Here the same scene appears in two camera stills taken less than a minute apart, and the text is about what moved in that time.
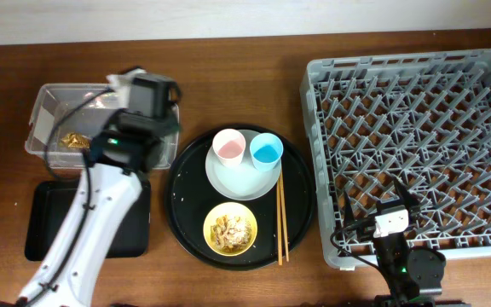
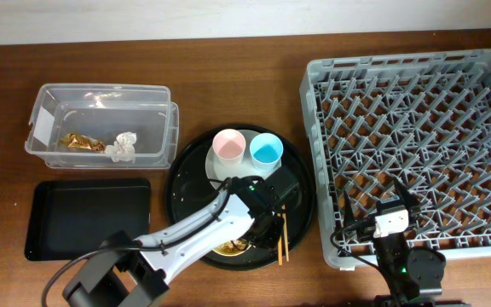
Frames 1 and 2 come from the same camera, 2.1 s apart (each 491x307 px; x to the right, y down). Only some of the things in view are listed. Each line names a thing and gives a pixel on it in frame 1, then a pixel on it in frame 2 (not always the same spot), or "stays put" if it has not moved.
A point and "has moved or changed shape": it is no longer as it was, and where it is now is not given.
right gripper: x=367 y=228 stays put
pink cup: x=229 y=146 stays put
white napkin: x=121 y=83 has moved or changed shape
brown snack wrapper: x=77 y=140 stays put
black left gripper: x=151 y=124 -> x=267 y=230
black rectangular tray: x=50 y=205 stays put
